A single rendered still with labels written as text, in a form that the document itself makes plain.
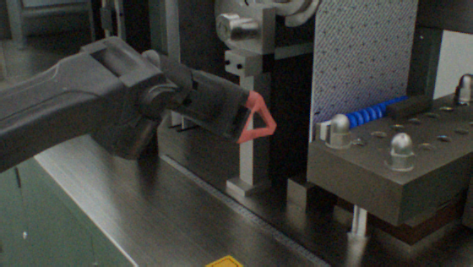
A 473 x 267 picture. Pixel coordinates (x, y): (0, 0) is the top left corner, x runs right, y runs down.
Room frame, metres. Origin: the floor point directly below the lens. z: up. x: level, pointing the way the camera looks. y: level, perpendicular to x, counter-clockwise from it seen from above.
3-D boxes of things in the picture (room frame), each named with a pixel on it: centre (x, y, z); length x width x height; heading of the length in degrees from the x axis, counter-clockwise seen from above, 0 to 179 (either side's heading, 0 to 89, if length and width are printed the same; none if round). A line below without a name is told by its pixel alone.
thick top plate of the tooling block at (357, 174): (0.73, -0.30, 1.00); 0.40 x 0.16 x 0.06; 128
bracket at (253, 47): (0.77, -0.01, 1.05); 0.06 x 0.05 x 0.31; 128
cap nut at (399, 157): (0.60, -0.20, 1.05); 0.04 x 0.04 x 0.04
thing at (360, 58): (0.80, -0.20, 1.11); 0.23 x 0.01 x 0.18; 128
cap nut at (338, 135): (0.66, -0.14, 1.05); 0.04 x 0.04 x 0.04
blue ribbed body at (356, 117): (0.78, -0.21, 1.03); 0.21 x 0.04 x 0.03; 128
